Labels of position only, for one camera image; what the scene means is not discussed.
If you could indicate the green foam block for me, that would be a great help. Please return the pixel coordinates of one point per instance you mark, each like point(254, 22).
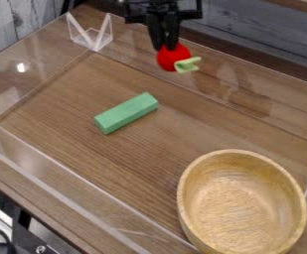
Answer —
point(127, 112)

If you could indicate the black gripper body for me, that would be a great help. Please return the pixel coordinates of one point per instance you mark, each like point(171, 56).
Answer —
point(140, 10)

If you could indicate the black metal table leg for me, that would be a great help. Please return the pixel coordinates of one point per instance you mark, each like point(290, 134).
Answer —
point(23, 218)

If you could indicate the wooden bowl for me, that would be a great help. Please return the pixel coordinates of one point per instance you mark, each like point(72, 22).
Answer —
point(242, 205)

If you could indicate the red plush strawberry toy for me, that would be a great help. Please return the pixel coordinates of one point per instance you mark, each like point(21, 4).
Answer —
point(178, 60)

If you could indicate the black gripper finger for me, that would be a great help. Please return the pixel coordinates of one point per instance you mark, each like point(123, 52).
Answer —
point(173, 23)
point(156, 31)

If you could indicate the clear acrylic enclosure wall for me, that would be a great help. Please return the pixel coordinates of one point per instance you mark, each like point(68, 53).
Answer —
point(104, 189)

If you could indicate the clear acrylic corner bracket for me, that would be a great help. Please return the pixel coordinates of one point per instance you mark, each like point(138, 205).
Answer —
point(91, 38)

